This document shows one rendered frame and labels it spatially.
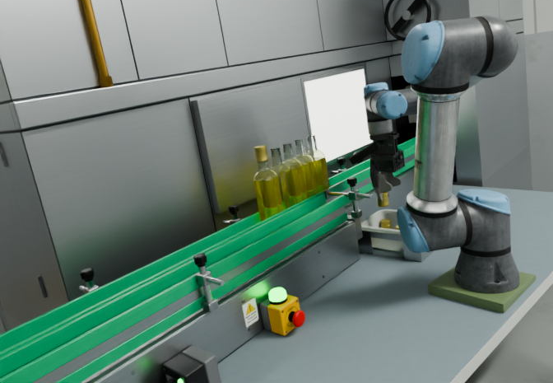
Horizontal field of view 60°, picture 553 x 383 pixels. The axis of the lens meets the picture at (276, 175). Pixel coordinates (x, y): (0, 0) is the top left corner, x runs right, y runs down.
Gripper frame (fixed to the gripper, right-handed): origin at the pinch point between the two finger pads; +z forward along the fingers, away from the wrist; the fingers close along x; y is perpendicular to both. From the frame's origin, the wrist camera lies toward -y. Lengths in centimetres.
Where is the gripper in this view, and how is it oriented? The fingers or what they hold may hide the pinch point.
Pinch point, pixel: (382, 194)
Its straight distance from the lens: 158.0
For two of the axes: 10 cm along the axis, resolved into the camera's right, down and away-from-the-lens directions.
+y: 7.5, 0.2, -6.6
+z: 1.7, 9.6, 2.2
